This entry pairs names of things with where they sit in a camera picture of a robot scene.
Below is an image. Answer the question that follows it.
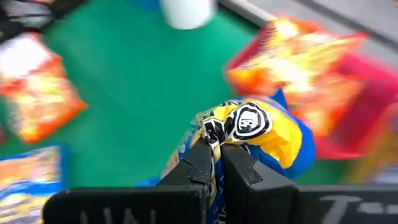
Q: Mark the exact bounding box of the blue Maruchan noodle packet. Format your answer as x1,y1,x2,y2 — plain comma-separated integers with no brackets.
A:
136,88,317,224
0,143,70,224

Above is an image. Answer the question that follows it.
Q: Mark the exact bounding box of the artificial plant in white pot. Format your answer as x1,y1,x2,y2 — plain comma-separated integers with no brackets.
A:
160,0,218,30

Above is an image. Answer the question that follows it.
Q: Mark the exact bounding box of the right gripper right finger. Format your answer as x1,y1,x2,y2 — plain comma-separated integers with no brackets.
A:
220,144,398,224

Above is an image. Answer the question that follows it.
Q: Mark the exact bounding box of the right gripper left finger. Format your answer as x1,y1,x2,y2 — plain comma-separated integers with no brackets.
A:
43,138,214,224

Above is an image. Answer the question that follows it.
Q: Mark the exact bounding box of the pink plastic bin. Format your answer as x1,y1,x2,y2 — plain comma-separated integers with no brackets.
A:
223,18,398,161

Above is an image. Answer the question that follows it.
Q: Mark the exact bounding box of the orange Maruchan noodle packet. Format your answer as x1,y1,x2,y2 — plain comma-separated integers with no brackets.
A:
226,58,366,138
0,55,90,146
270,17,369,63

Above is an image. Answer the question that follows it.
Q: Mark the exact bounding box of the white-backed noodle packet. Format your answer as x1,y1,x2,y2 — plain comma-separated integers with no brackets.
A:
0,32,53,82

